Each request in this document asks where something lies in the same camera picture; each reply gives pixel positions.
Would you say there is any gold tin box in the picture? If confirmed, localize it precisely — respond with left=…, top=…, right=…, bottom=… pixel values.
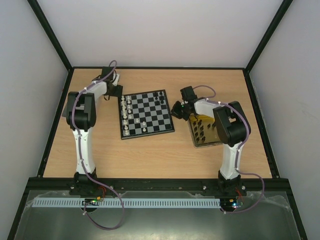
left=187, top=114, right=222, bottom=148

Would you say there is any black silver chess board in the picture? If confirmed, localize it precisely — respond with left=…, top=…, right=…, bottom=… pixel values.
left=118, top=89, right=175, bottom=140

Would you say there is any silver tin lid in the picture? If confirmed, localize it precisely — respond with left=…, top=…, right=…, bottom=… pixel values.
left=61, top=105, right=67, bottom=118

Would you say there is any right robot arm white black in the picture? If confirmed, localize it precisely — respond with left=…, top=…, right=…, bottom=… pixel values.
left=171, top=86, right=251, bottom=196

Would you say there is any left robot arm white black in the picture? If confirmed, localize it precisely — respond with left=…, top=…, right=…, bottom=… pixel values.
left=64, top=66, right=123, bottom=196

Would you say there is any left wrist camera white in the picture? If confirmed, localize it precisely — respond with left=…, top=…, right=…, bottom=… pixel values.
left=112, top=73, right=120, bottom=86

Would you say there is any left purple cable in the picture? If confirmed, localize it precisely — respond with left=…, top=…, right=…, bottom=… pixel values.
left=71, top=59, right=126, bottom=230

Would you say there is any purple cable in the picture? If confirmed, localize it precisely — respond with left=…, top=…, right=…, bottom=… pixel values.
left=192, top=84, right=266, bottom=215
left=71, top=59, right=126, bottom=230

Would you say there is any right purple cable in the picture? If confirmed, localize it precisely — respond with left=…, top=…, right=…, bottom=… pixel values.
left=192, top=84, right=266, bottom=215

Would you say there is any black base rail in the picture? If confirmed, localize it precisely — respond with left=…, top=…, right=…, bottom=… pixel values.
left=27, top=177, right=293, bottom=198

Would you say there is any white slotted cable duct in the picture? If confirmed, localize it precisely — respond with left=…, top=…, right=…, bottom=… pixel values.
left=31, top=197, right=221, bottom=209

